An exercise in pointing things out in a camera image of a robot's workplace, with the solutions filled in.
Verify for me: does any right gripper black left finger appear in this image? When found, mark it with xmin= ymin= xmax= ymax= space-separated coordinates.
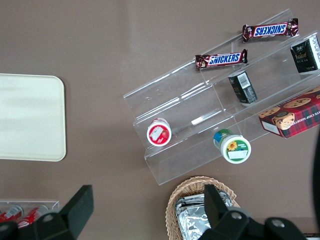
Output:
xmin=0 ymin=184 xmax=95 ymax=240

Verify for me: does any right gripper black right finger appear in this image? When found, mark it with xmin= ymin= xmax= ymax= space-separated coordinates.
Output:
xmin=199 ymin=183 xmax=309 ymax=240

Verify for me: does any tan oval wicker basket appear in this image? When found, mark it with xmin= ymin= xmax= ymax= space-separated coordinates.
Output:
xmin=165 ymin=175 xmax=241 ymax=240

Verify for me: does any cream rectangular tray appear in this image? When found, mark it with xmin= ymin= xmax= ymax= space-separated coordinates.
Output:
xmin=0 ymin=73 xmax=67 ymax=162

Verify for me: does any clear acrylic bottle rack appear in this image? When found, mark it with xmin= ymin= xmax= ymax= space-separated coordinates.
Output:
xmin=0 ymin=198 xmax=61 ymax=227

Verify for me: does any silver foil pack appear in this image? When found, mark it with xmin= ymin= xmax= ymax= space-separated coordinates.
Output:
xmin=174 ymin=191 xmax=241 ymax=240

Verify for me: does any green lid yogurt cup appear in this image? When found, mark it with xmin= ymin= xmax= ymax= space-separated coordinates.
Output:
xmin=212 ymin=128 xmax=252 ymax=165

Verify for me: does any red lid yogurt cup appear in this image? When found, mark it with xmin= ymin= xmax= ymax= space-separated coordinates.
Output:
xmin=146 ymin=117 xmax=173 ymax=148

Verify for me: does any clear acrylic stepped shelf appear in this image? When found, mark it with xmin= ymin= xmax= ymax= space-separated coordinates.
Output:
xmin=122 ymin=8 xmax=320 ymax=186

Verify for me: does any red tartan cookie box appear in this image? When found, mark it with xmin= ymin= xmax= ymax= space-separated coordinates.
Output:
xmin=257 ymin=85 xmax=320 ymax=139

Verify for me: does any small black box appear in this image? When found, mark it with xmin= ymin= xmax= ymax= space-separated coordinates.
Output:
xmin=289 ymin=34 xmax=320 ymax=74
xmin=227 ymin=70 xmax=259 ymax=104

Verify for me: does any Snickers chocolate bar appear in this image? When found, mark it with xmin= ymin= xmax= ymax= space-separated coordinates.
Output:
xmin=241 ymin=17 xmax=300 ymax=43
xmin=194 ymin=48 xmax=249 ymax=72

